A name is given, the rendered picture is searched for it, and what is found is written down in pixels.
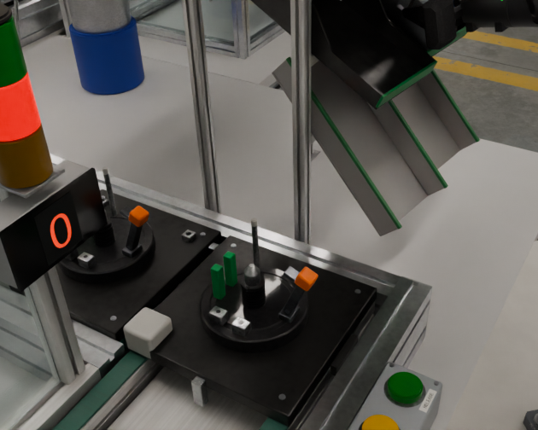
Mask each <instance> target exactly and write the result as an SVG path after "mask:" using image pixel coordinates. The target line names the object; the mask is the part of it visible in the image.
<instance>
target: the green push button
mask: <svg viewBox="0 0 538 430"><path fill-rule="evenodd" d="M422 392H423V383H422V381H421V380H420V379H419V378H418V377H417V376H416V375H414V374H412V373H409V372H398V373H395V374H393V375H391V376H390V378H389V381H388V393H389V396H390V397H391V398H392V399H394V400H395V401H397V402H399V403H402V404H412V403H415V402H417V401H418V400H419V399H420V398H421V396H422Z"/></svg>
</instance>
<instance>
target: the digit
mask: <svg viewBox="0 0 538 430"><path fill-rule="evenodd" d="M34 220H35V223H36V225H37V229H38V233H39V237H40V240H41V242H42V246H43V249H44V254H45V257H46V259H47V263H48V266H50V265H51V264H52V263H54V262H55V261H56V260H58V259H59V258H60V257H61V256H62V255H63V254H64V253H66V252H67V251H68V250H70V249H71V248H72V247H74V246H75V245H76V244H78V243H79V242H80V241H82V240H83V236H82V233H81V229H80V227H79V221H78V217H77V213H76V210H75V206H74V203H73V197H72V193H71V191H70V192H69V193H67V194H66V195H64V196H63V197H61V198H60V199H59V200H58V201H56V202H55V203H53V204H52V205H51V206H49V207H47V208H46V209H44V210H43V211H42V212H41V213H39V214H38V215H37V216H35V217H34Z"/></svg>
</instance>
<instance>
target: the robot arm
mask: <svg viewBox="0 0 538 430"><path fill-rule="evenodd" d="M402 14H403V16H404V17H405V18H407V19H408V20H410V21H411V22H413V23H415V24H416V25H418V26H420V27H422V28H423V29H424V30H425V38H426V45H427V48H428V49H442V48H443V47H445V46H446V45H448V44H450V43H451V42H452V41H453V40H454V39H455V38H456V36H457V35H456V32H457V29H458V25H460V24H462V23H463V22H465V27H466V32H474V31H475V30H477V29H478V28H480V27H494V28H495V32H503V31H504V30H506V29H507V28H508V27H538V0H429V1H427V2H426V3H424V4H419V5H415V6H412V7H408V8H404V9H403V10H402Z"/></svg>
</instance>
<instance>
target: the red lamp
mask: <svg viewBox="0 0 538 430"><path fill-rule="evenodd" d="M40 125H41V119H40V117H39V113H38V107H37V103H36V101H35V97H34V94H33V90H32V85H31V81H30V78H29V75H28V72H27V74H26V76H25V77H24V78H23V79H21V80H20V81H18V82H16V83H14V84H11V85H8V86H5V87H2V88H0V142H6V141H13V140H17V139H21V138H23V137H27V136H29V135H31V134H32V133H33V132H34V131H36V130H37V129H38V127H39V126H40Z"/></svg>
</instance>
